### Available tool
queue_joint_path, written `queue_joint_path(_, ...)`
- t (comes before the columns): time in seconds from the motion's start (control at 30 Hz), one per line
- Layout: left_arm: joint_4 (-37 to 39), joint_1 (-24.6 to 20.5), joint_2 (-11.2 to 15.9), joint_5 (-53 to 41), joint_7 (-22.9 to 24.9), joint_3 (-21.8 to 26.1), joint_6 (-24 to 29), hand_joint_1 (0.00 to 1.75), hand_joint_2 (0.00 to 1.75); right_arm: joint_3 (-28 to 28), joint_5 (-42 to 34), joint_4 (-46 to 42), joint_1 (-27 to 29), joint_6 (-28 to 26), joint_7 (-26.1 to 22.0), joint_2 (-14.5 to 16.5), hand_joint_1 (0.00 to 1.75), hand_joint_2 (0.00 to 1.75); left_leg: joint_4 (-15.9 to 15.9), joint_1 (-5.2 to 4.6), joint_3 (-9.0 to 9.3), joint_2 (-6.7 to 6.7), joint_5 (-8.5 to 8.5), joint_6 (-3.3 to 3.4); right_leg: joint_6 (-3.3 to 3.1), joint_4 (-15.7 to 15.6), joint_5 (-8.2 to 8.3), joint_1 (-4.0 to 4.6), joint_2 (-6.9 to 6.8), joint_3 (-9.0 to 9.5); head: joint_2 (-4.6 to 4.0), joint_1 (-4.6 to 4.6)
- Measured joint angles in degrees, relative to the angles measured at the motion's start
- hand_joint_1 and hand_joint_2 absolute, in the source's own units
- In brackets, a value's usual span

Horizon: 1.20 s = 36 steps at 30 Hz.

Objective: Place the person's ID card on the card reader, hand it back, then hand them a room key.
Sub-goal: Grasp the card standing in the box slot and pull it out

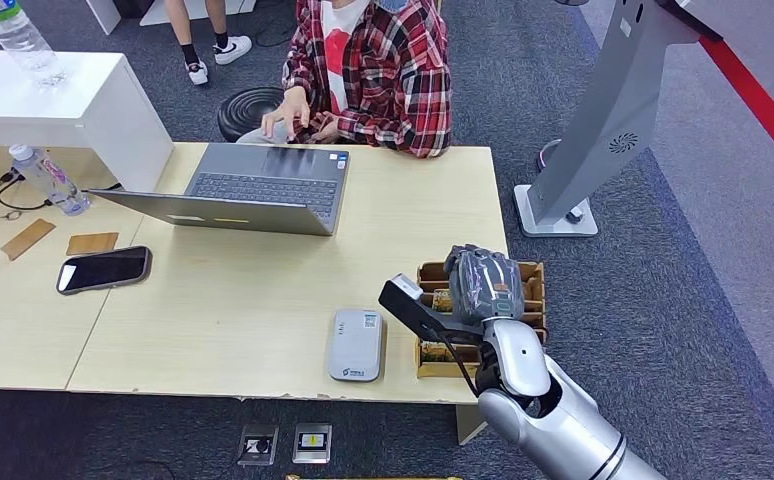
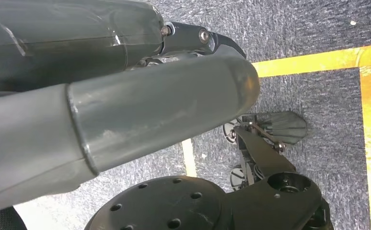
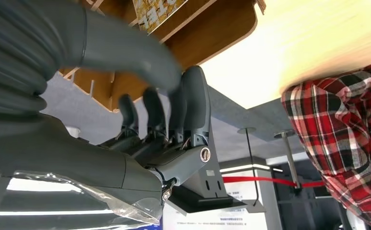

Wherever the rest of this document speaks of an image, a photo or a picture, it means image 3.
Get silver stanchion post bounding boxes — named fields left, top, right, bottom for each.
left=274, top=129, right=303, bottom=195

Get wooden display rack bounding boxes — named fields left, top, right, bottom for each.
left=58, top=0, right=267, bottom=114

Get printed brochure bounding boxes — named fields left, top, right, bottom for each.
left=131, top=0, right=190, bottom=35

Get small white cup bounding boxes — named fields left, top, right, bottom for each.
left=66, top=126, right=81, bottom=139

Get red barrier belt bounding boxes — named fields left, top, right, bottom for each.
left=222, top=176, right=326, bottom=188

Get person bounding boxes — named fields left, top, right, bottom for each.
left=280, top=61, right=371, bottom=230

